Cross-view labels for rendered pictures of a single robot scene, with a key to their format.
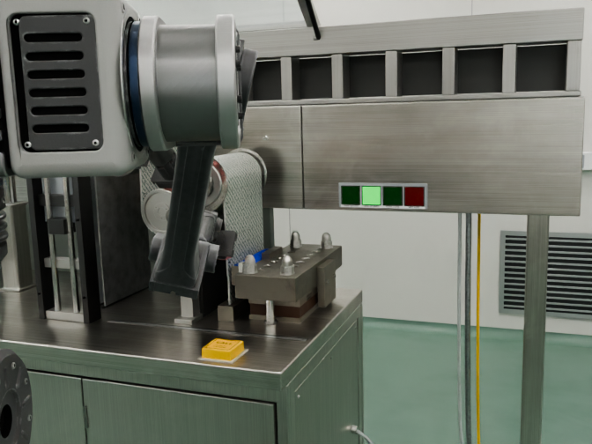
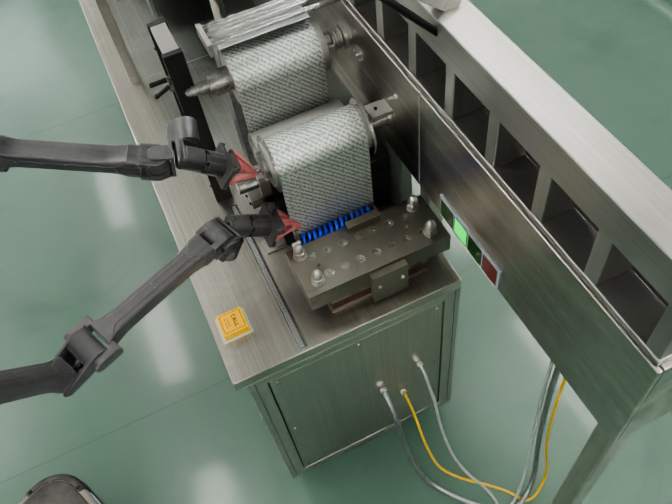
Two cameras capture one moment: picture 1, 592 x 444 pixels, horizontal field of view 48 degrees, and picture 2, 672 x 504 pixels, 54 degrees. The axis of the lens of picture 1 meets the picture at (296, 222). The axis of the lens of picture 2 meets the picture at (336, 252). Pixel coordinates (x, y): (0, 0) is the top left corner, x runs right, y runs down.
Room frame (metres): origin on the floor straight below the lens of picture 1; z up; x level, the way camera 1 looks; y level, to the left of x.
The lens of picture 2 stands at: (1.06, -0.75, 2.41)
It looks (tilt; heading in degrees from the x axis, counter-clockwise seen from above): 54 degrees down; 53
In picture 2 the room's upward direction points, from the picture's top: 10 degrees counter-clockwise
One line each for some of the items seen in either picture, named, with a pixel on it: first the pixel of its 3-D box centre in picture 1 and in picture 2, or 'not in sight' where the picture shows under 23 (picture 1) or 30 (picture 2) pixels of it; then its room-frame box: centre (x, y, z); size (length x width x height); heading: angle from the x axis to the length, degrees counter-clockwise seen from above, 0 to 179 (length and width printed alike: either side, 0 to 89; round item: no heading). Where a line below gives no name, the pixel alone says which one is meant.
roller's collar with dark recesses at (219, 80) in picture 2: not in sight; (219, 81); (1.72, 0.48, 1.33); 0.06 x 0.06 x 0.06; 70
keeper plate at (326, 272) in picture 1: (327, 283); (390, 281); (1.73, -0.08, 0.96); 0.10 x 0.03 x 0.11; 160
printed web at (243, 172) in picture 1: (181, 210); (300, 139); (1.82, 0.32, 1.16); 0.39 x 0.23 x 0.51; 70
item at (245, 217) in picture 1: (245, 232); (330, 200); (1.75, 0.14, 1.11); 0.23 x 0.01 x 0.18; 160
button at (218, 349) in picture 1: (223, 349); (233, 323); (1.38, 0.17, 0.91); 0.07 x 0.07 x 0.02; 70
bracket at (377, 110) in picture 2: not in sight; (378, 109); (1.93, 0.13, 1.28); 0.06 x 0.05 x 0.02; 160
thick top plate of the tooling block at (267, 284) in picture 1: (292, 269); (368, 250); (1.74, 0.01, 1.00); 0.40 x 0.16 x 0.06; 160
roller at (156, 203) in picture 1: (185, 204); (301, 137); (1.81, 0.30, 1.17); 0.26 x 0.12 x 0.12; 160
